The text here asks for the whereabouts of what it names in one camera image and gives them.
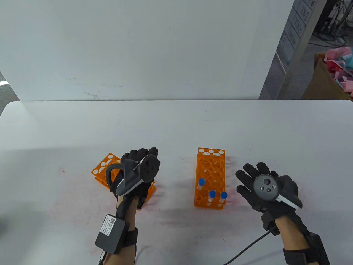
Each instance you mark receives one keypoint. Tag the person's left hand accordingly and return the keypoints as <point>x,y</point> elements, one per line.
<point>138,154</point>

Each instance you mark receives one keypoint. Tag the person's right hand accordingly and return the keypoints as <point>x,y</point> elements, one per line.
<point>248,173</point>

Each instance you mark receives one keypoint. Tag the blue capped test tube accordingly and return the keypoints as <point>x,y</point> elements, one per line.
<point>223,195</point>
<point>201,182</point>
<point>212,193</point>

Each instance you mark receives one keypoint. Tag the orange test tube rack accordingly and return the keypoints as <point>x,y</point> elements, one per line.
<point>206,205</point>
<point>98,168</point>

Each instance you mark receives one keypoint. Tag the person's right forearm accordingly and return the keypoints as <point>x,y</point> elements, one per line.
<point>289,237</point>

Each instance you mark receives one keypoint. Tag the grey hand controller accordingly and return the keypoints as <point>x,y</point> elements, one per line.
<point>150,168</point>
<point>266,187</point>

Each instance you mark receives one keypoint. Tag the black labelled wrist module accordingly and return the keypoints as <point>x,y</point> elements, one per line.
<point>110,233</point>

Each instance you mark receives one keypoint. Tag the black plain wrist module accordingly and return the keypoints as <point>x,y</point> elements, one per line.
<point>318,247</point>

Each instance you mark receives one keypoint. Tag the white backdrop board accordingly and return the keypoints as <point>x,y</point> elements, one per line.
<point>138,49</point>

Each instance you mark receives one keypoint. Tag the brown cardboard box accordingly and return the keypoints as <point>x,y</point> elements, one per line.
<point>320,82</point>

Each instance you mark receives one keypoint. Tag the pink paper scraps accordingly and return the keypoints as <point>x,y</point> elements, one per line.
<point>339,58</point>

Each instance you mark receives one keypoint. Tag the grey partition panel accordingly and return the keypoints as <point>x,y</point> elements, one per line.
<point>295,24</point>

